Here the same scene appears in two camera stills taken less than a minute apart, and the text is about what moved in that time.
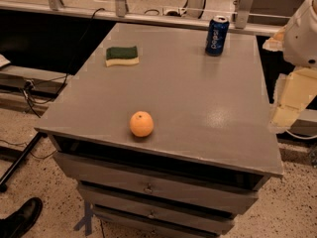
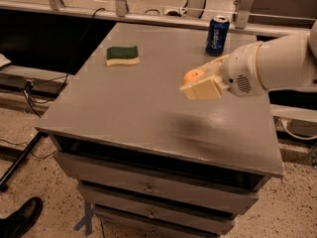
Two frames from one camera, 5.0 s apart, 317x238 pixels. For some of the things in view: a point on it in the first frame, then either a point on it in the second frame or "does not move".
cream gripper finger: (293, 92) to (208, 88)
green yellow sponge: (117, 56) does not move
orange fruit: (141, 124) to (191, 75)
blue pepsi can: (217, 36) does not move
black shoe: (17, 223) does not move
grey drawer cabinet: (163, 138) does not move
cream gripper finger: (276, 42) to (214, 66)
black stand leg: (19, 159) does not move
